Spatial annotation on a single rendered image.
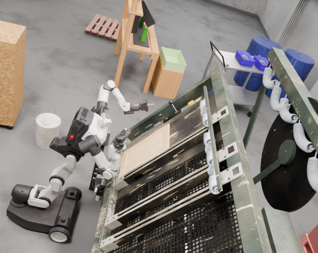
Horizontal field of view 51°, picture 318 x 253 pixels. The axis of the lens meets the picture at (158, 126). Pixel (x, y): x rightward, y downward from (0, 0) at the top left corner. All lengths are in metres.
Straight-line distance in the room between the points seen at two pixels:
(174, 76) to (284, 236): 4.30
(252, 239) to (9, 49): 3.22
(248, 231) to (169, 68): 4.37
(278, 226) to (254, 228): 0.29
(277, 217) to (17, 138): 3.45
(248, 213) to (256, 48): 5.74
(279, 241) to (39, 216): 2.41
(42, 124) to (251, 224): 3.10
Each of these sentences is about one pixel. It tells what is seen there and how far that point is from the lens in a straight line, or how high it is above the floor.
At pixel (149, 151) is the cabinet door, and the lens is 2.93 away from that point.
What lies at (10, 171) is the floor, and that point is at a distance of 4.20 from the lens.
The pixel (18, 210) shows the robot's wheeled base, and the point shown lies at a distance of 3.64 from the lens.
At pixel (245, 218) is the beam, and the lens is 1.77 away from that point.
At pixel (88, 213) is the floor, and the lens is 3.87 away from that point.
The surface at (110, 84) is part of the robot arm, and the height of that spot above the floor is 1.49.
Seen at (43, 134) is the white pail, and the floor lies 0.25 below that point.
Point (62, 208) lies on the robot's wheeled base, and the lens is 3.64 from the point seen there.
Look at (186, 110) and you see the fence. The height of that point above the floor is 1.54.
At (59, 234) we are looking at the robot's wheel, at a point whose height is 0.12.
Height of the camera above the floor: 3.07
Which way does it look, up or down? 35 degrees down
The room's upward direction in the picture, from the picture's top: 20 degrees clockwise
